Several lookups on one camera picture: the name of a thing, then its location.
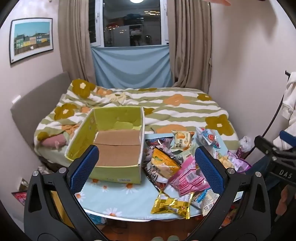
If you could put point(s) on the crumpled white tissue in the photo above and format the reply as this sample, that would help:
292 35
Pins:
246 143

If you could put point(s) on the pink pillow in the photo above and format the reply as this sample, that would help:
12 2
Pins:
54 141

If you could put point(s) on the pink snack packet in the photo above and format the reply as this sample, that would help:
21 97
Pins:
187 179

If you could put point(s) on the black curved hoop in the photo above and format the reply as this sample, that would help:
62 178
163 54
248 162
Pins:
277 113

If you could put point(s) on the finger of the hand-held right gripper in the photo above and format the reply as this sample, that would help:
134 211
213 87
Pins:
263 143

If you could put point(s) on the pile of mixed snack packets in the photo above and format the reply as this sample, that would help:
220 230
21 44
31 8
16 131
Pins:
208 139

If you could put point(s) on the ceiling lamp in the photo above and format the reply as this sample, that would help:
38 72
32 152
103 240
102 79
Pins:
137 1

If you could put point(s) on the framed wall picture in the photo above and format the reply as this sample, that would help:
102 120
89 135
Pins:
31 39

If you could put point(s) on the white hanging garment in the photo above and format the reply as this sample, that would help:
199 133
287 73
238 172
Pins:
290 97

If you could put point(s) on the orange chip bag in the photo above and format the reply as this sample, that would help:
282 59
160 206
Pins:
163 161

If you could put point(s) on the green cardboard box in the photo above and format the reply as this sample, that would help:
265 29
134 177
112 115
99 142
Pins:
118 150

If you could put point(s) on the grey bed headboard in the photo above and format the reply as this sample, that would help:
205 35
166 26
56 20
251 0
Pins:
39 97

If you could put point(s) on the striped floral blanket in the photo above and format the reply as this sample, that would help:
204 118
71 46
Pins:
180 111

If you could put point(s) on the beige curtain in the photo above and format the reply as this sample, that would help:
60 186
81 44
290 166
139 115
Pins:
74 39
192 41

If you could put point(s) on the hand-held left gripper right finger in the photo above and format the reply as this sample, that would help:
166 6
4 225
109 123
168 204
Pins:
209 171

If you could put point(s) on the red package on floor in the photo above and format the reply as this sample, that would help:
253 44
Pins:
19 198

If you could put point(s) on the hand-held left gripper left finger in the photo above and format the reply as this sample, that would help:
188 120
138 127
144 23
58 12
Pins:
84 169

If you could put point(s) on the blue cloth under window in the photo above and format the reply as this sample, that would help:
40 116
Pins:
131 67

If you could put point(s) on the person's right hand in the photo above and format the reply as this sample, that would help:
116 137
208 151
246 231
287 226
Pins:
283 201

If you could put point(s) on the window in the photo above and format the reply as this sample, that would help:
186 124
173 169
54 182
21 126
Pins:
131 23

